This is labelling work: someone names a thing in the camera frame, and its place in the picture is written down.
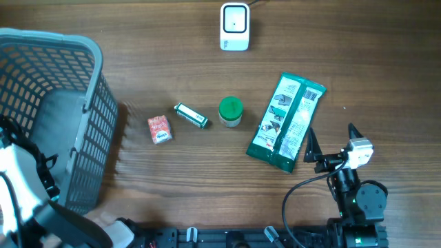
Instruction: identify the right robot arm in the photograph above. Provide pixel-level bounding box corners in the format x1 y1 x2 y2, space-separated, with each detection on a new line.
304 123 389 247

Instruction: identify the orange Kleenex tissue pack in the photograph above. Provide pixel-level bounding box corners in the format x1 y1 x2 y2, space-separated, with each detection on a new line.
147 115 172 145

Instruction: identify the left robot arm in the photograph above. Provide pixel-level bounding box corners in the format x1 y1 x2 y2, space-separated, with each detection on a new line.
1 116 135 247

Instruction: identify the green Axe Brand box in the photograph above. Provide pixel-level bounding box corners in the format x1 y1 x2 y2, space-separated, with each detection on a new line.
174 103 209 129

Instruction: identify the green lidded jar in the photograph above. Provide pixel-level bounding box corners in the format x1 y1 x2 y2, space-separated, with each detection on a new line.
218 96 243 127

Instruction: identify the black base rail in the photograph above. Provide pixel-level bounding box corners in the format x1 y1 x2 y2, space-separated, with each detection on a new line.
130 225 389 248

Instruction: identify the white barcode scanner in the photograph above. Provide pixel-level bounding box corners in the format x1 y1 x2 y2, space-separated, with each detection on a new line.
220 2 250 51

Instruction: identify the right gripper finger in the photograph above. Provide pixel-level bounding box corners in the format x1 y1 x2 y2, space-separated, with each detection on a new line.
303 127 323 163
348 123 364 140

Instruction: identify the grey plastic mesh basket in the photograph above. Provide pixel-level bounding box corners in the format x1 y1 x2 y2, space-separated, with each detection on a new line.
1 28 118 215

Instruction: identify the green 3M gloves package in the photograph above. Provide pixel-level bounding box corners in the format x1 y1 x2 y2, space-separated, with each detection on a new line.
246 72 327 174

